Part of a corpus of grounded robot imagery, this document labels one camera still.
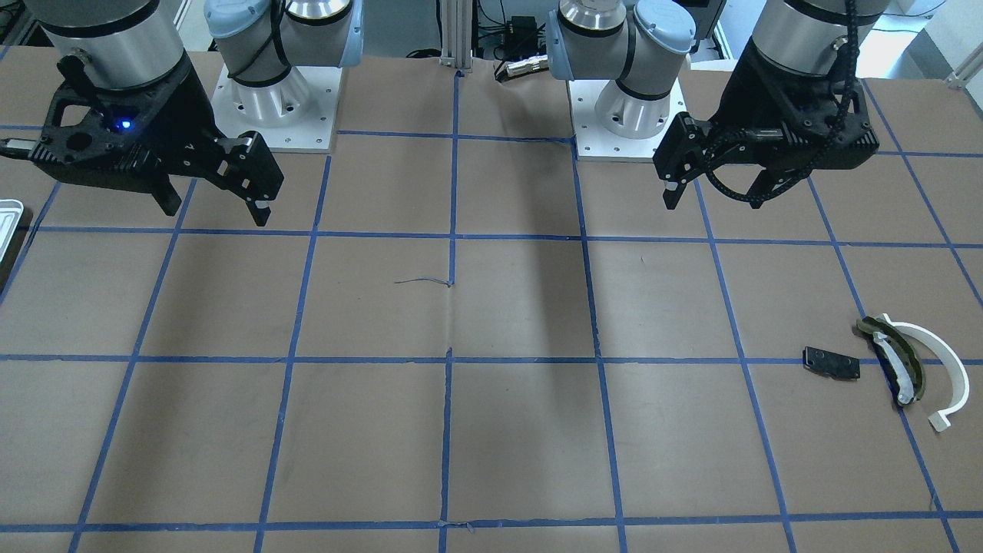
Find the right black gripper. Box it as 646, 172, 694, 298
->
29, 54, 284, 227

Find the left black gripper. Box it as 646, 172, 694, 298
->
654, 42, 880, 210

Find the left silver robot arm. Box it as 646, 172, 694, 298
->
545, 1, 887, 210

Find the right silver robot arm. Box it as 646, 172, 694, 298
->
2, 1, 364, 227

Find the silver metal tray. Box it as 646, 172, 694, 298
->
0, 199, 25, 261

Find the black flat plate part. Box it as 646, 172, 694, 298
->
802, 346, 860, 381

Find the curved brake shoe part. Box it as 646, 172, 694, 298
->
856, 315, 926, 407

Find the white curved plastic arc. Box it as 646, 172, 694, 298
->
879, 313, 970, 433

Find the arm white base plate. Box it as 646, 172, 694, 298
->
568, 80, 686, 162
211, 67, 344, 154

